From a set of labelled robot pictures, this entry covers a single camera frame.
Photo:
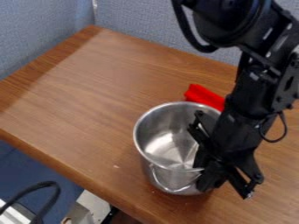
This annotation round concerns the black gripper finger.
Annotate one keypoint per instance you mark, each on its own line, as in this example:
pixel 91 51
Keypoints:
pixel 213 176
pixel 203 155

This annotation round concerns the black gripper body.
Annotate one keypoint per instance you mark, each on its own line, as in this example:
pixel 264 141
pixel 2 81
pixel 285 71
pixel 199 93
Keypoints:
pixel 234 141

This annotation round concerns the metal pot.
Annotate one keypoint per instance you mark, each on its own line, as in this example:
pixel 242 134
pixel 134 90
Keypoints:
pixel 167 147

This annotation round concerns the red star-shaped block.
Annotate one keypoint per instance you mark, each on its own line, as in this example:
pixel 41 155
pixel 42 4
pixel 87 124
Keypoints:
pixel 199 94

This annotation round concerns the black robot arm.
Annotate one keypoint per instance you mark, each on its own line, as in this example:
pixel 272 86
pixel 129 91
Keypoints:
pixel 265 31

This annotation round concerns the white object under table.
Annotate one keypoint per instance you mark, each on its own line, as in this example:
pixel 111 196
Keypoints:
pixel 90 210

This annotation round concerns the black and white equipment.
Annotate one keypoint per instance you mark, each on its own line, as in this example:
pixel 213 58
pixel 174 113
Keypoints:
pixel 17 213

